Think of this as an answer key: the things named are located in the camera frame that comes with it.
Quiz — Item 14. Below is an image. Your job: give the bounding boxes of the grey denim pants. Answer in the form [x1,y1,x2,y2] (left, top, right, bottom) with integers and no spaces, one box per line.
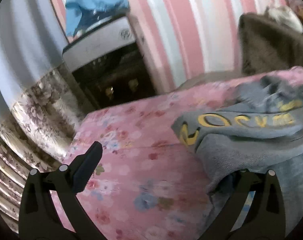
[172,74,303,230]

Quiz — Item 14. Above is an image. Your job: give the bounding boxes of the silver and black appliance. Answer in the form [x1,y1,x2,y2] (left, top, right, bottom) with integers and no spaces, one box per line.
[62,14,158,110]

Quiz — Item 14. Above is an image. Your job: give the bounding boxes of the white fluffy cloth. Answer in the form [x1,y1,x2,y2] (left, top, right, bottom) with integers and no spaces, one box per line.
[266,5,303,33]

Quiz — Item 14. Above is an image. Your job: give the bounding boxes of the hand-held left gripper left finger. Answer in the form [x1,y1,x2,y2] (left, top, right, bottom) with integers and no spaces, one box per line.
[18,141,105,240]

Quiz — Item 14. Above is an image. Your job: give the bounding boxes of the blue cloth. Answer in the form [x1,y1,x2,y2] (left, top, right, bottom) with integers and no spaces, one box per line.
[65,0,130,37]

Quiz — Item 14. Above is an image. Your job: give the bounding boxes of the floral patterned curtain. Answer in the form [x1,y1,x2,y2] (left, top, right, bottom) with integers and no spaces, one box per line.
[0,66,78,233]

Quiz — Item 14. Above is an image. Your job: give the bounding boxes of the grey-brown blanket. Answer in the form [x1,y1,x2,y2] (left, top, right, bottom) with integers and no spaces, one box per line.
[238,12,303,77]

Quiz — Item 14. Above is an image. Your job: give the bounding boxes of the pink floral bed sheet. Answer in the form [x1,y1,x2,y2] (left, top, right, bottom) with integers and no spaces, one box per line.
[50,66,303,240]

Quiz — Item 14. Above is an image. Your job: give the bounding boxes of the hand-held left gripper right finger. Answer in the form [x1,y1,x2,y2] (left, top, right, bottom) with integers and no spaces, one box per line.
[206,169,287,240]

